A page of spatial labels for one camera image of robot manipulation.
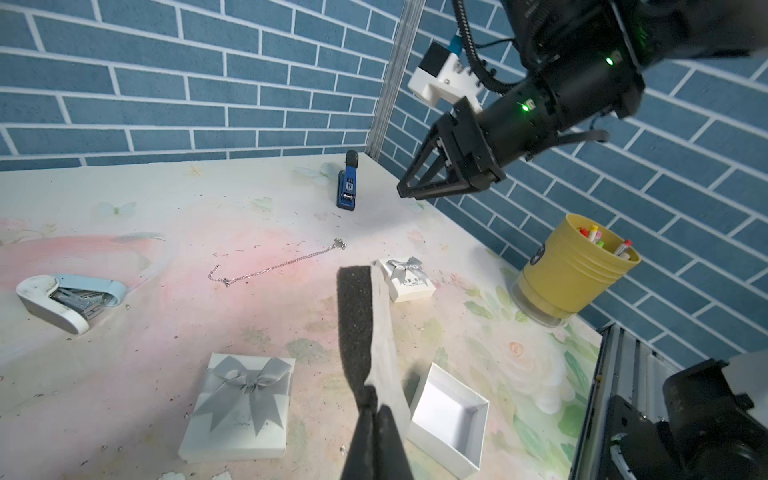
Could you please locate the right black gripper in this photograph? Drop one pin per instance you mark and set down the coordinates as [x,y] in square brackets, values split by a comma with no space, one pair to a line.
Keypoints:
[461,154]

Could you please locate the white jewelry box base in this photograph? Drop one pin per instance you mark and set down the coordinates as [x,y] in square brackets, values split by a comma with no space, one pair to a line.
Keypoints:
[448,422]

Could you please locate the aluminium front rail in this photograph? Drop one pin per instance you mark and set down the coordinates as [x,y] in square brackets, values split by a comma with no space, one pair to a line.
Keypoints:
[625,395]

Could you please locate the grey foam box insert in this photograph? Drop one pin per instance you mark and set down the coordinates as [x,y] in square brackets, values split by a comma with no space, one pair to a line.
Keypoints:
[366,340]

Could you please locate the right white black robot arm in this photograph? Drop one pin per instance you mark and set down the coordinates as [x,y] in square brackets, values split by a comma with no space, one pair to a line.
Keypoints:
[582,58]

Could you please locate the middle white bow gift box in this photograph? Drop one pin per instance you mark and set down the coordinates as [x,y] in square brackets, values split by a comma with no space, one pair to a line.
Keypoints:
[242,411]

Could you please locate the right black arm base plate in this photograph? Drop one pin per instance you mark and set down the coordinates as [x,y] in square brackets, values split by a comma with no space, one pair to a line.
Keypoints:
[715,426]

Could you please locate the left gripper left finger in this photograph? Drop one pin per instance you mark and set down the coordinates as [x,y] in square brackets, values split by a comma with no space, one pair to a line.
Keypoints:
[361,458]

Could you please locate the blue black stapler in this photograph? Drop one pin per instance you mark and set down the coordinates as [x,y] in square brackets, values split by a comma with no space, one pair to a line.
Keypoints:
[347,182]

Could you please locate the white bow box lid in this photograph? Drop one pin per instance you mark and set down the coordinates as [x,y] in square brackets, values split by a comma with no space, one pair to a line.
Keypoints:
[406,279]

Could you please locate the yellow pen cup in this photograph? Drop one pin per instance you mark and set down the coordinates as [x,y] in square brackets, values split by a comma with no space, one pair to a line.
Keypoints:
[577,262]

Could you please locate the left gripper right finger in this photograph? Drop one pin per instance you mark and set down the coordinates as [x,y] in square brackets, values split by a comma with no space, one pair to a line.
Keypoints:
[390,459]

